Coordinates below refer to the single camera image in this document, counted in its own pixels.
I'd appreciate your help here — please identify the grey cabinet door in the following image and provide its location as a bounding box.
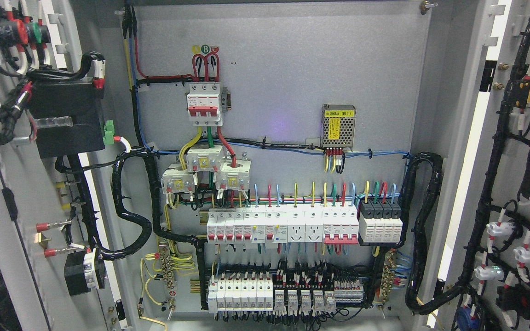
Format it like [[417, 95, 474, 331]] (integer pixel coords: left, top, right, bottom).
[[0, 0, 141, 331], [435, 0, 530, 331]]

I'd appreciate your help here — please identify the white current transformer group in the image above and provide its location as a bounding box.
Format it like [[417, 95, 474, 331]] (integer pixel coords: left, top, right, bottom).
[[161, 145, 251, 195]]

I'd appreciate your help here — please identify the metal mesh power supply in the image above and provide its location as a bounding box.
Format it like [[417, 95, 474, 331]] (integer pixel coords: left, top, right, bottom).
[[321, 103, 356, 148]]

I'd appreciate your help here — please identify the white socket breaker row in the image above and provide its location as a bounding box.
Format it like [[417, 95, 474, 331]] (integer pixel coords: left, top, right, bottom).
[[207, 205, 359, 245]]

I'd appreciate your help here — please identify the white red main breaker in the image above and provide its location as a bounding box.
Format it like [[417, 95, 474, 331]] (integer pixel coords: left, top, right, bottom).
[[186, 82, 223, 126]]

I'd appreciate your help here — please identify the lower relay terminal row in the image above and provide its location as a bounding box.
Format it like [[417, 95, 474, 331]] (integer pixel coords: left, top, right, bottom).
[[207, 260, 366, 321]]

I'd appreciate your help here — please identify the black white surge protector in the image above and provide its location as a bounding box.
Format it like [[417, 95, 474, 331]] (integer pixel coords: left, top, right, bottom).
[[357, 200, 403, 247]]

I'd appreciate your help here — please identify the black wrapped cable loom left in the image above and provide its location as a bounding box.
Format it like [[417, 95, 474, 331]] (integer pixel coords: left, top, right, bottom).
[[111, 147, 208, 308]]

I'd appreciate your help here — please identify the black wrapped cable loom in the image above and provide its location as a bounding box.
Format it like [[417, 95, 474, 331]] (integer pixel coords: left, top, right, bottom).
[[398, 152, 445, 315], [111, 147, 208, 308]]

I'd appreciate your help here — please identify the black wrapped cable loom right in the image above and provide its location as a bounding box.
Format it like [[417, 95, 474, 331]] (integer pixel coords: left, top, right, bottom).
[[398, 152, 445, 315]]

